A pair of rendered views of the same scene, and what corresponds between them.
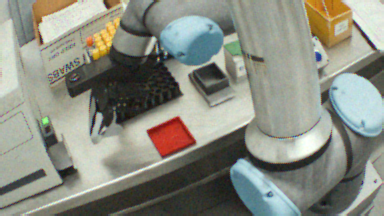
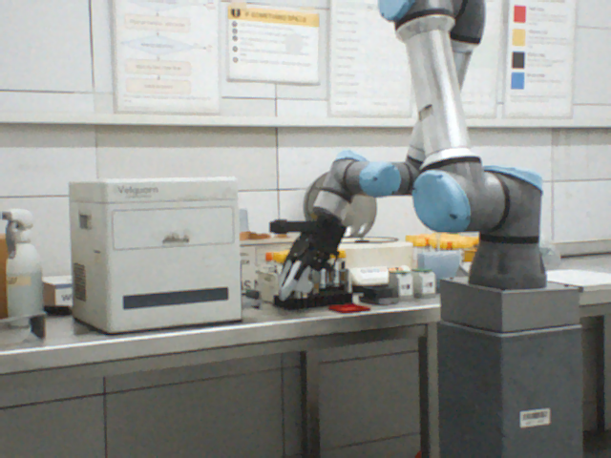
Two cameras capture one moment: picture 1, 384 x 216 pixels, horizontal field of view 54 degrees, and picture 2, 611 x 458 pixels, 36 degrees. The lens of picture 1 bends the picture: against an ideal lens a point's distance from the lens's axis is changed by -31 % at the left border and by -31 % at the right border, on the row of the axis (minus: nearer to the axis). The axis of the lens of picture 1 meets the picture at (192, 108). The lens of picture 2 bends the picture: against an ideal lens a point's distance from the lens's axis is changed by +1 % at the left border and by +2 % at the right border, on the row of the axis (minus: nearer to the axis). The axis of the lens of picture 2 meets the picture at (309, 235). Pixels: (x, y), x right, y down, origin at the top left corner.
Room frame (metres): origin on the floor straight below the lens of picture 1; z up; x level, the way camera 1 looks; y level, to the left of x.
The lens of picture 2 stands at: (-1.37, 0.39, 1.18)
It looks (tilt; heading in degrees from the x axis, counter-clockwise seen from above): 4 degrees down; 353
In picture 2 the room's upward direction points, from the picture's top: 1 degrees counter-clockwise
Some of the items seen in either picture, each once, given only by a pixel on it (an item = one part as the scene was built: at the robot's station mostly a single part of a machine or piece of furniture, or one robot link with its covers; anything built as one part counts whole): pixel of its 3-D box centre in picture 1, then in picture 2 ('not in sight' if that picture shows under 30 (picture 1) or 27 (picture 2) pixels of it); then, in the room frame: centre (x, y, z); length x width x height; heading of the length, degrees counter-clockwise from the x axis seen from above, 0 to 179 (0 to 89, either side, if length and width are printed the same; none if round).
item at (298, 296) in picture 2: (130, 78); (312, 281); (0.72, 0.11, 0.93); 0.17 x 0.09 x 0.11; 111
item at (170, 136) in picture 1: (170, 136); (348, 308); (0.61, 0.04, 0.88); 0.07 x 0.07 x 0.01; 21
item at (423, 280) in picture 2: not in sight; (422, 282); (0.78, -0.17, 0.91); 0.05 x 0.04 x 0.07; 21
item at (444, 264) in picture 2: not in sight; (438, 272); (0.86, -0.23, 0.92); 0.10 x 0.07 x 0.10; 103
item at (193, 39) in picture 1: (192, 24); (378, 178); (0.57, -0.02, 1.16); 0.11 x 0.11 x 0.08; 26
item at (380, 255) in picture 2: not in sight; (365, 262); (1.05, -0.08, 0.94); 0.30 x 0.24 x 0.12; 12
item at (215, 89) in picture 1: (211, 80); (378, 294); (0.72, -0.04, 0.89); 0.09 x 0.05 x 0.04; 22
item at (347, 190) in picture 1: (339, 165); (508, 259); (0.38, -0.23, 1.00); 0.15 x 0.15 x 0.10
